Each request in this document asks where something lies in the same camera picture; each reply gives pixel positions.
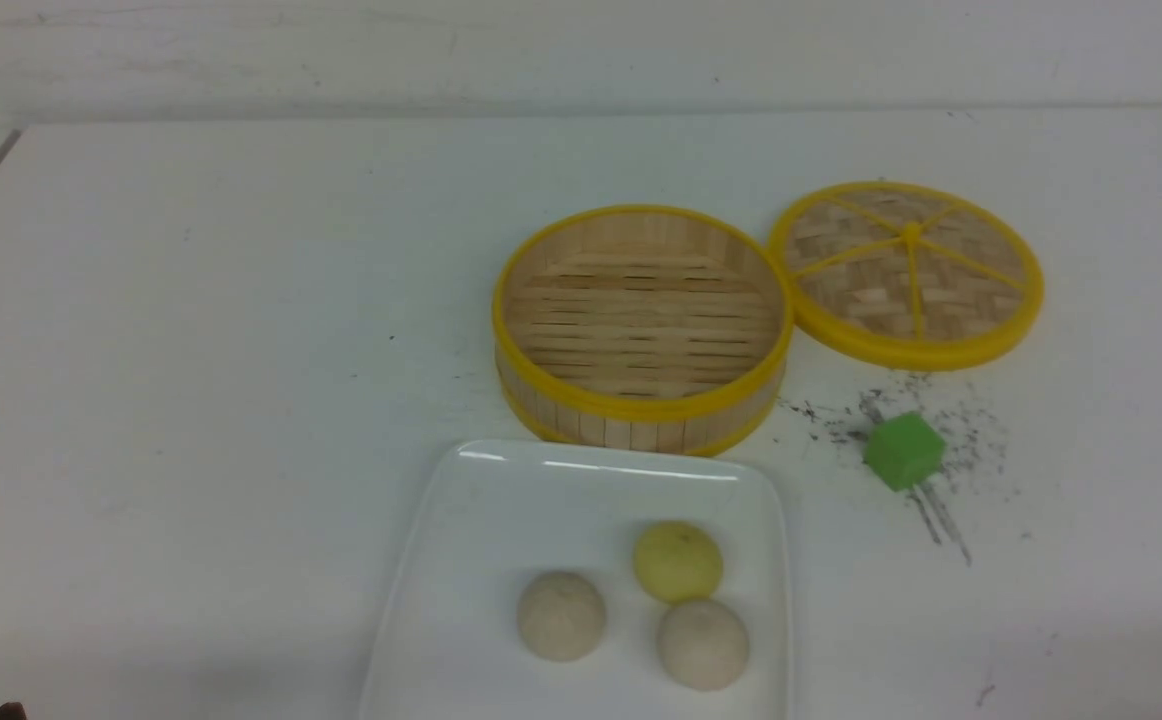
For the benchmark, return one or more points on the yellow steamed bun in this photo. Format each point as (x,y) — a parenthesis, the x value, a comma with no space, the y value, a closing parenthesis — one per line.
(676,562)

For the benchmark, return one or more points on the white rectangular plate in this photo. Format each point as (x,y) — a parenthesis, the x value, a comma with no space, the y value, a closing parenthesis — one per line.
(499,513)

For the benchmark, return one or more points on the white bun on plate left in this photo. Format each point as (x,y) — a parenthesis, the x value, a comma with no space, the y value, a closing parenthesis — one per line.
(561,616)

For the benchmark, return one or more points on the white bun on plate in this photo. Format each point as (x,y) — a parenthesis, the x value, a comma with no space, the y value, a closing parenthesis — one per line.
(561,616)
(703,644)

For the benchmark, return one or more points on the white bun on plate right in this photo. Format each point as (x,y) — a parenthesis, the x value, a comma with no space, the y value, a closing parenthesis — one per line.
(703,644)

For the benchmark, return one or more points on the yellow rimmed bamboo steamer basket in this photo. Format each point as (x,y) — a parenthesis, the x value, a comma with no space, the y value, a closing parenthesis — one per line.
(642,327)

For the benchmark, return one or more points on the green cube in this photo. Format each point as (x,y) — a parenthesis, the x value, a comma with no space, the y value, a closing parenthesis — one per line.
(904,451)

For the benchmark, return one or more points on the yellow rimmed bamboo steamer lid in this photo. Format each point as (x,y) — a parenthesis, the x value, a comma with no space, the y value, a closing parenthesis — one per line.
(907,277)

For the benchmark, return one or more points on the dark object at bottom corner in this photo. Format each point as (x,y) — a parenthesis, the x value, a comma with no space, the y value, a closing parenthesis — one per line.
(13,711)

